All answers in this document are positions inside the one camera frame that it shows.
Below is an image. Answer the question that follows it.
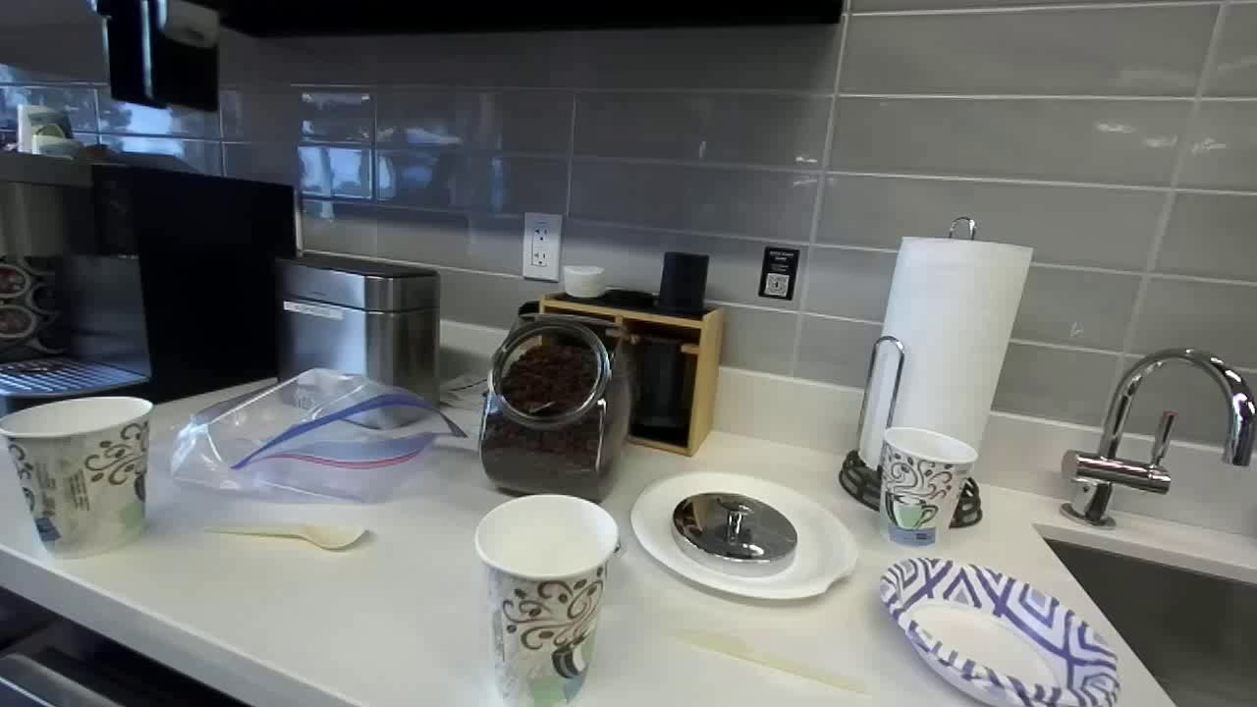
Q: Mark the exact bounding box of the chrome sink faucet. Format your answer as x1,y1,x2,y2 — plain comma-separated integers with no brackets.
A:
1060,346,1257,529

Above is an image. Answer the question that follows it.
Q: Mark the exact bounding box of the glass jar of coffee beans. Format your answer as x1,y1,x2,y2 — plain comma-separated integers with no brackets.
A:
479,317,634,497

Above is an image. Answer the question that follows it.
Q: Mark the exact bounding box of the paper towel roll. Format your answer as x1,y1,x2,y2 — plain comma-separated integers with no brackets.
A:
857,234,1033,463

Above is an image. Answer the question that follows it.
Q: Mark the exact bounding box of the white plastic spoon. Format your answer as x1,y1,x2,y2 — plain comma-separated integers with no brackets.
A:
218,524,371,554

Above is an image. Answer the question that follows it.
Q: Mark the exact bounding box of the patterned paper cup left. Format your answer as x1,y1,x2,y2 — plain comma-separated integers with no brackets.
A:
0,397,153,554

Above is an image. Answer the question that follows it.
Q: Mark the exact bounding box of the black paper towel holder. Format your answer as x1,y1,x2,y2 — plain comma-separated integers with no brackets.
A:
838,215,990,505

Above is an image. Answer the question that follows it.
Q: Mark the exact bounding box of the wooden pod organizer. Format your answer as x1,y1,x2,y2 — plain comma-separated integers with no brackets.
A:
540,289,724,456

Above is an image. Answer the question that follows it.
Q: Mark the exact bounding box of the patterned paper cup front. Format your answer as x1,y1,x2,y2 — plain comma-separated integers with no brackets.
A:
474,495,621,707

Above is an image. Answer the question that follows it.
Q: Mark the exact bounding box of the chrome jar lid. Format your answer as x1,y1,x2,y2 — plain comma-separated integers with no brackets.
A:
673,491,799,565

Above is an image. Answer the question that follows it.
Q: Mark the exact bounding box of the stainless steel bin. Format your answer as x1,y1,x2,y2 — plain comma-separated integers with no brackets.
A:
280,254,441,397

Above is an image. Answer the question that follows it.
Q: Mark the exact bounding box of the blue patterned paper bowl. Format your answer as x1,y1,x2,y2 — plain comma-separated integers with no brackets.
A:
879,559,1125,707

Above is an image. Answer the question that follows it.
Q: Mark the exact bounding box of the white creamer cup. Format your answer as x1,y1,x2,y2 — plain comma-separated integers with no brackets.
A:
563,266,605,297

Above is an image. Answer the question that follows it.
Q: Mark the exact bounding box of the black box on organizer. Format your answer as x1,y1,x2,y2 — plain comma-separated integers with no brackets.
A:
658,251,706,314

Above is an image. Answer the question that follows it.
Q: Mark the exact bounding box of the clear zip plastic bag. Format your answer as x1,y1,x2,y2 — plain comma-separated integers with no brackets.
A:
169,370,462,503

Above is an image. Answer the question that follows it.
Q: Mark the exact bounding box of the white wall outlet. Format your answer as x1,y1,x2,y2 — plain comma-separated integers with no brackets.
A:
523,213,563,279

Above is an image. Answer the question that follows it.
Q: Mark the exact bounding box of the patterned paper cup by towels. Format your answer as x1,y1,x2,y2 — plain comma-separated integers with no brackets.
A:
879,428,980,545

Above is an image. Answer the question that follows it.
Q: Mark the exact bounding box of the black coffee machine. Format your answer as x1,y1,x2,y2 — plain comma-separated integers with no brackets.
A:
0,154,296,410

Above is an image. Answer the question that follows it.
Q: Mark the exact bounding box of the white round plate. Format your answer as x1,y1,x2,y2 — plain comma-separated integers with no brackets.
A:
634,470,860,600

